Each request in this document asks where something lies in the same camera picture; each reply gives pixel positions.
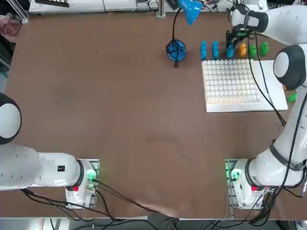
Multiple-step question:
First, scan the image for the blue three-stud block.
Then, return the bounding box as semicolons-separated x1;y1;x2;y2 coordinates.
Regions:
226;42;235;59
200;40;208;60
212;40;220;60

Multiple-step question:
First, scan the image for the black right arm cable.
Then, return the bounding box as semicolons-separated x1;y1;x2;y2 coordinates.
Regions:
247;31;307;199

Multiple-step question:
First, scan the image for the aluminium frame post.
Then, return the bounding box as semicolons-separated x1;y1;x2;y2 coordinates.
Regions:
156;0;166;18

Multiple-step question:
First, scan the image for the black left arm base cable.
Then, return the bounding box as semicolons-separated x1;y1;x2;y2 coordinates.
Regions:
95;179;168;218

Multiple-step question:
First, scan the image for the white studded baseplate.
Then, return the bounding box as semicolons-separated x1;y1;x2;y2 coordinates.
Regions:
201;58;261;104

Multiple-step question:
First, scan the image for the orange two-stud block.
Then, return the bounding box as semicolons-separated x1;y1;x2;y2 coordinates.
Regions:
238;43;248;58

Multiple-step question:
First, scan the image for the blue desk lamp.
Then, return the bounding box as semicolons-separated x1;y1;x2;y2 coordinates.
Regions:
166;0;202;63

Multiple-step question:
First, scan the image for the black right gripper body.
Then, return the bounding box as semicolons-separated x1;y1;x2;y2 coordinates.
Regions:
226;23;250;39

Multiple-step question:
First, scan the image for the pink plastic basket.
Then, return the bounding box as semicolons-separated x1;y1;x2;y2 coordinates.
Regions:
0;15;24;39

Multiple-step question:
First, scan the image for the black ridged device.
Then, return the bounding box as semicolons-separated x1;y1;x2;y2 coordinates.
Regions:
35;0;70;8

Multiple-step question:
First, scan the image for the white side table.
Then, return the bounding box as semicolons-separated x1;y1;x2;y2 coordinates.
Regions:
28;0;159;13

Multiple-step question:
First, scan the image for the black floor cable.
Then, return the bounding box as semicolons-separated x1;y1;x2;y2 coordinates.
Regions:
20;188;116;221

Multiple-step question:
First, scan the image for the black lamp cord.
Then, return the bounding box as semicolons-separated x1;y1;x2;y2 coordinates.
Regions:
166;38;187;69

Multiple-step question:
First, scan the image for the white flat board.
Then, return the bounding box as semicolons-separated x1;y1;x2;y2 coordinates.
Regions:
201;59;288;113

